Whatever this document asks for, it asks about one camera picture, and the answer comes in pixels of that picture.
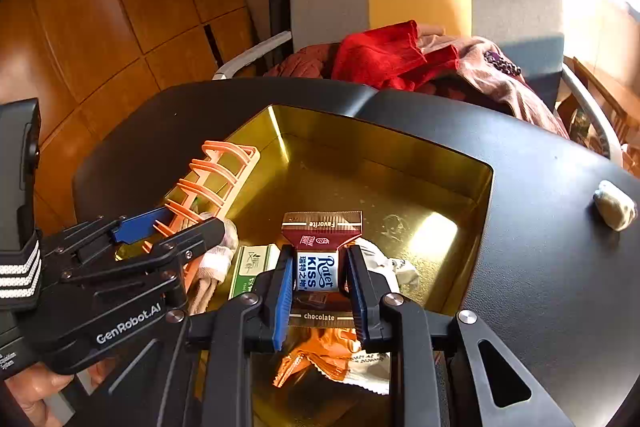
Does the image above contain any green yellow carton box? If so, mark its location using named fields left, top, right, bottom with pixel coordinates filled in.
left=228, top=244, right=280, bottom=299

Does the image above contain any Ritter Kiss chocolate bar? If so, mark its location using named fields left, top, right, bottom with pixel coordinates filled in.
left=281, top=210, right=363, bottom=329

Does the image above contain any orange white snack bag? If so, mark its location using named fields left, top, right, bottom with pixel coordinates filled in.
left=272, top=239, right=419, bottom=395

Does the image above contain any patterned sock pair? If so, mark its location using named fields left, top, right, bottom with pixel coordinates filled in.
left=184, top=218, right=239, bottom=315

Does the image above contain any orange plastic rack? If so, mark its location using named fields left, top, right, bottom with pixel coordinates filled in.
left=153, top=141, right=260, bottom=278

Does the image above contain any person's left hand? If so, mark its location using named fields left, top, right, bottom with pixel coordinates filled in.
left=4, top=363, right=73, bottom=427

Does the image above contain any gold tin box red rim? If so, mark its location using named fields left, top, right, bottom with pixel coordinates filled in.
left=114, top=104, right=495, bottom=427

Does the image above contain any pink garment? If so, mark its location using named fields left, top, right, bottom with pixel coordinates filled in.
left=416, top=24, right=568, bottom=139

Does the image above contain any red cloth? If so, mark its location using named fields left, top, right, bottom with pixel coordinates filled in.
left=331, top=20, right=459, bottom=93

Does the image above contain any grey yellow armchair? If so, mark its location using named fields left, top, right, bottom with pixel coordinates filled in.
left=214, top=0, right=623, bottom=165

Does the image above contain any purple bead bracelet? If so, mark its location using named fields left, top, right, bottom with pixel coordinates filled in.
left=482, top=50, right=523, bottom=78

